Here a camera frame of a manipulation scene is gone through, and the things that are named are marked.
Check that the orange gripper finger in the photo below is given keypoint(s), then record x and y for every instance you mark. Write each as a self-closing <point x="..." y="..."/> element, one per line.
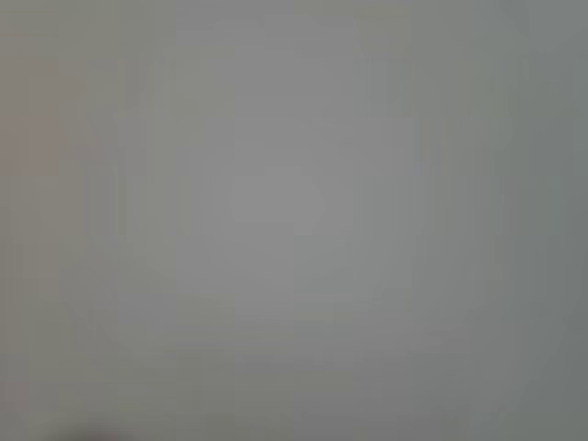
<point x="98" y="436"/>

